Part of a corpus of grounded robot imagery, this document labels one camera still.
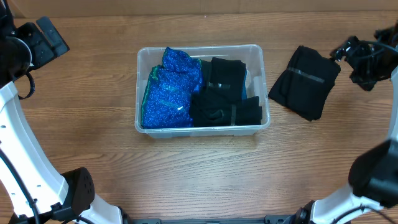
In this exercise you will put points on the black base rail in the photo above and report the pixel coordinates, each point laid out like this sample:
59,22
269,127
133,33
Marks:
268,219

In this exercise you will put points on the long black garment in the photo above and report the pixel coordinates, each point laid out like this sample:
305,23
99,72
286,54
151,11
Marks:
210,108

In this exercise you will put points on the blue green sequin cloth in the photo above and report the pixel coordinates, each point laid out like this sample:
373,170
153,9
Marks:
167,97

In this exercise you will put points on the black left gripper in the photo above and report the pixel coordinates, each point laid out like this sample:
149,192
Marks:
43,40

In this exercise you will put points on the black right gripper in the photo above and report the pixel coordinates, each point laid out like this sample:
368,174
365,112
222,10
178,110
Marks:
363,48

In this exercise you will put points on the small black garment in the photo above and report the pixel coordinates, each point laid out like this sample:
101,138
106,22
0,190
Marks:
224,77

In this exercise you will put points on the blue denim jeans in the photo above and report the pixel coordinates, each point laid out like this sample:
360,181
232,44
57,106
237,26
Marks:
244,92

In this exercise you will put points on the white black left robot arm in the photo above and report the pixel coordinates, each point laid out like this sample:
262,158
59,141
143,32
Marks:
38,192

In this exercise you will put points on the clear plastic storage bin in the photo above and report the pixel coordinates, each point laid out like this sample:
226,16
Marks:
255,83

